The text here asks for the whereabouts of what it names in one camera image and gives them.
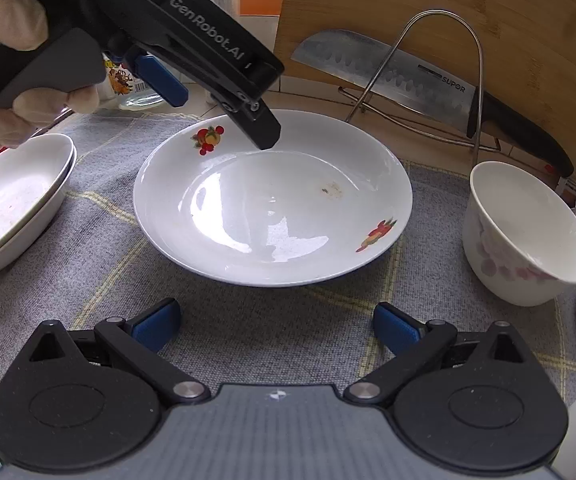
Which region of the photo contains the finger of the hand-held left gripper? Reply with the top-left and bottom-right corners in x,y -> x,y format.
207,82 -> 283,152
109,35 -> 189,107

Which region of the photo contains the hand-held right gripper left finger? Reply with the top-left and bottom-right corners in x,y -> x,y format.
28,297 -> 212,407

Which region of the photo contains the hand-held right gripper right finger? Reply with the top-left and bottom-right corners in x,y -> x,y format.
344,302 -> 524,407

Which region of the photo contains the person's left hand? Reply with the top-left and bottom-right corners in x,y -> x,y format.
0,0 -> 101,157

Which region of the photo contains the glass jar yellow green lid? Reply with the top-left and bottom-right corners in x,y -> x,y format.
102,55 -> 166,111

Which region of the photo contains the grey blue checked towel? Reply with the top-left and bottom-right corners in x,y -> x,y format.
0,109 -> 576,480

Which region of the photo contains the black handled kitchen knife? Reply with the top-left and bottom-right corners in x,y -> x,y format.
290,30 -> 575,178

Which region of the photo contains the steel wire rack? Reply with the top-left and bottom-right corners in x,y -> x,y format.
338,9 -> 501,167

